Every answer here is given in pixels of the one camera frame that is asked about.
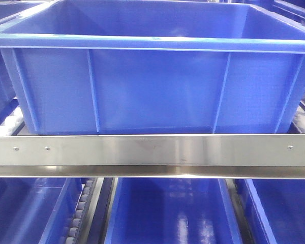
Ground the large blue target box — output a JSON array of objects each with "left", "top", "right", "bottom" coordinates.
[{"left": 0, "top": 1, "right": 305, "bottom": 135}]

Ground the lower middle blue bin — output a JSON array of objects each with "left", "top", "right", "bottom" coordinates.
[{"left": 105, "top": 178, "right": 242, "bottom": 243}]

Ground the blue bin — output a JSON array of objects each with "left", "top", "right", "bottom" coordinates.
[
  {"left": 105, "top": 178, "right": 242, "bottom": 243},
  {"left": 235, "top": 179, "right": 305, "bottom": 243},
  {"left": 0, "top": 177, "right": 82, "bottom": 243}
]

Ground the lower roller track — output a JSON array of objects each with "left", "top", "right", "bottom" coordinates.
[{"left": 63, "top": 178, "right": 97, "bottom": 243}]

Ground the lower right blue bin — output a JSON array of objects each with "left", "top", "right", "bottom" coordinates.
[{"left": 235, "top": 179, "right": 305, "bottom": 243}]

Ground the lower left blue bin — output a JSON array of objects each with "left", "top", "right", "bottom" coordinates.
[{"left": 0, "top": 177, "right": 82, "bottom": 243}]

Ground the steel front rack rail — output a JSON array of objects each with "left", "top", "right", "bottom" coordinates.
[{"left": 0, "top": 134, "right": 305, "bottom": 179}]

